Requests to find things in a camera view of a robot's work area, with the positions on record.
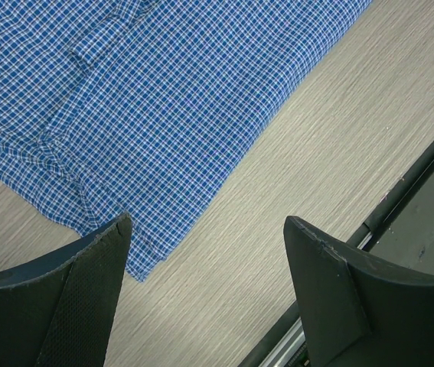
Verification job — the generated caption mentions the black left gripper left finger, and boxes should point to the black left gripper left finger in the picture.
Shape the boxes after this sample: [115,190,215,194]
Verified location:
[0,213,132,366]

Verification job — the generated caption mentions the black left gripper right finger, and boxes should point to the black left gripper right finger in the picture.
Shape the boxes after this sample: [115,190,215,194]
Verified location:
[283,216,434,366]

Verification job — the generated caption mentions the blue plaid long sleeve shirt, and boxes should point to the blue plaid long sleeve shirt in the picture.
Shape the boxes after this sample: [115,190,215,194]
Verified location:
[0,1,368,281]

